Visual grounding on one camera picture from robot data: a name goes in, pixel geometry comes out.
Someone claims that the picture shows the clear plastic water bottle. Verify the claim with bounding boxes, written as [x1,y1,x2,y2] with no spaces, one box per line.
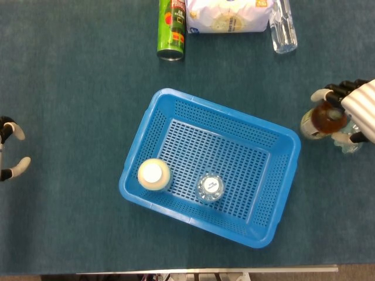
[195,172,226,204]

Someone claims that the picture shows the empty clear plastic bottle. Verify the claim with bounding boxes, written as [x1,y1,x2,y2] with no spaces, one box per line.
[268,0,298,54]

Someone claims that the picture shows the aluminium table edge rail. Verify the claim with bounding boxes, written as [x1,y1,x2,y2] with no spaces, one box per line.
[76,265,339,275]

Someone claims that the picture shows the white flour bag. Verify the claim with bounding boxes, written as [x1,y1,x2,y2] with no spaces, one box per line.
[186,0,274,34]

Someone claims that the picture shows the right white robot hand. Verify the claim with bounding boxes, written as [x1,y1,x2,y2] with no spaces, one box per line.
[310,78,375,146]

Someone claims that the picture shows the green Pringles can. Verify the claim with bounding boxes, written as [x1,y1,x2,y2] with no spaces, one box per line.
[156,0,186,61]

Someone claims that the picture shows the white-lidded jar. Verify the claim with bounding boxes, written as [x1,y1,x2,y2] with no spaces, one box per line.
[137,157,173,191]

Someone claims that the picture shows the red-capped water bottle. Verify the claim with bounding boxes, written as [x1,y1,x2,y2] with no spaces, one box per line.
[330,121,364,155]

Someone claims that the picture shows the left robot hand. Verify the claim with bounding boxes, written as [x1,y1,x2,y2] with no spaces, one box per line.
[0,116,32,182]

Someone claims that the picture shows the teal felt table cloth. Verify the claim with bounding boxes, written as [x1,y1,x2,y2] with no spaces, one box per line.
[0,0,375,276]

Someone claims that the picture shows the brown glass bottle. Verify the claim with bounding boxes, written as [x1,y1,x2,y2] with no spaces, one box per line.
[299,101,348,141]

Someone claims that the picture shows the blue perforated plastic basket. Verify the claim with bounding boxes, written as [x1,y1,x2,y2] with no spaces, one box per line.
[118,88,302,249]

